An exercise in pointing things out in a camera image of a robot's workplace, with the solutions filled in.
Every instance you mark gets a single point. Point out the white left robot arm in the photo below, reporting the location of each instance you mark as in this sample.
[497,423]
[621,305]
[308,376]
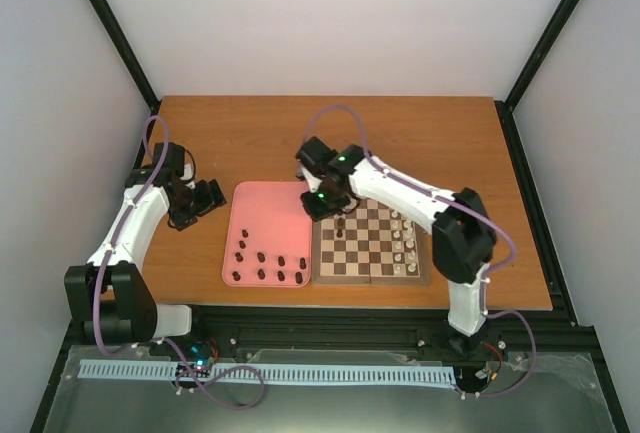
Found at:
[109,301]

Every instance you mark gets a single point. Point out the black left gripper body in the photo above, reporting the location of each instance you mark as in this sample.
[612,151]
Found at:
[193,204]

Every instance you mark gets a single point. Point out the light blue cable duct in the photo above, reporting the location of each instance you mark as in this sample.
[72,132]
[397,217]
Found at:
[272,374]

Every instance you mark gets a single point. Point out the left controller circuit board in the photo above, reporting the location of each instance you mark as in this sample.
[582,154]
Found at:
[202,357]

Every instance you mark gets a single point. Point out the black aluminium frame rail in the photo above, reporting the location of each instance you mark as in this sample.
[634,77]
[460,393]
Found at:
[235,327]

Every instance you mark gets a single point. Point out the wooden chessboard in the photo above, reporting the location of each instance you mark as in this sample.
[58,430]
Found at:
[366,253]

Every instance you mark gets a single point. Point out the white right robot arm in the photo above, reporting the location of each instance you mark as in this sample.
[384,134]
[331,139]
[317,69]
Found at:
[462,236]

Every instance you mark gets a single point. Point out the pink plastic tray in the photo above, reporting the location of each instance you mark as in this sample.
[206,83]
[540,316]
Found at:
[277,224]

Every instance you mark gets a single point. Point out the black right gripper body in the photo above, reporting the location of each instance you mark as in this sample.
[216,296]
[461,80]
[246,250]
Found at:
[327,205]

